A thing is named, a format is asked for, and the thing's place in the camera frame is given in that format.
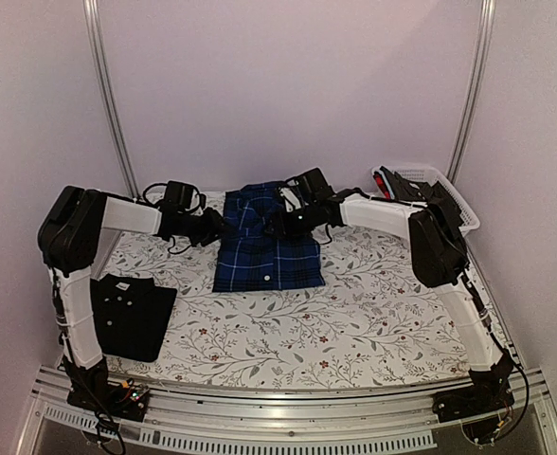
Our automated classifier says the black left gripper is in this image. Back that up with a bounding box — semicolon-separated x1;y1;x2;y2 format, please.
178;207;232;247

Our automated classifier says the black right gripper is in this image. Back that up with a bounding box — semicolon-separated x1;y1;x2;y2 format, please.
262;201;320;238

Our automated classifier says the blue plaid long sleeve shirt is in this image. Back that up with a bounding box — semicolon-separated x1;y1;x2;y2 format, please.
213;181;325;293

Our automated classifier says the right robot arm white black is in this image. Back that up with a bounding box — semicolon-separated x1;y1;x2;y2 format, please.
268;168;514;413

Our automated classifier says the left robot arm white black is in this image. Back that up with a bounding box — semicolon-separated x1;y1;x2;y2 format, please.
37;181;225;371

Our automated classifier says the white plastic laundry basket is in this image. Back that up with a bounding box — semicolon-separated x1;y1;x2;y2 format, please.
371;163;480;236

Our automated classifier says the dark striped shirt in basket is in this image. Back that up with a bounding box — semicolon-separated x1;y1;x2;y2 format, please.
377;166;465;226

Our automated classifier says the folded black polo shirt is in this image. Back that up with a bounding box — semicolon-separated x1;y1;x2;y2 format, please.
90;274;177;363

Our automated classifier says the floral patterned table mat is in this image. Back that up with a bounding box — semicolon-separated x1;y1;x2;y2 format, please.
105;227;469;390

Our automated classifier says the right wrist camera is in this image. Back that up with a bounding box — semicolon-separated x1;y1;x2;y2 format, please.
278;182;306;212

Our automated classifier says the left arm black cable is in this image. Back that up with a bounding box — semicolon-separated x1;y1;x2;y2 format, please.
141;182;208;212

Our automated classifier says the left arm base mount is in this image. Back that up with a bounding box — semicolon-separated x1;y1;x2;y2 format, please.
67;377;150;422

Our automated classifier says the aluminium front rail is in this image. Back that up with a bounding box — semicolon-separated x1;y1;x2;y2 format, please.
17;367;557;454

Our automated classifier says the left aluminium frame post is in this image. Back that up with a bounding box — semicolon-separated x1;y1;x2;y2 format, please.
82;0;140;198

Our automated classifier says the aluminium frame post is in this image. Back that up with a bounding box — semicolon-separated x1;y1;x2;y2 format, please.
447;0;496;184
82;0;140;198

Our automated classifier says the right aluminium frame post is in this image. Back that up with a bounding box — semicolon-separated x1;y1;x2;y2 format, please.
447;0;496;184

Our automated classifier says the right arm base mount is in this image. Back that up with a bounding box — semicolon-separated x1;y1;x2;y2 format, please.
432;380;514;446

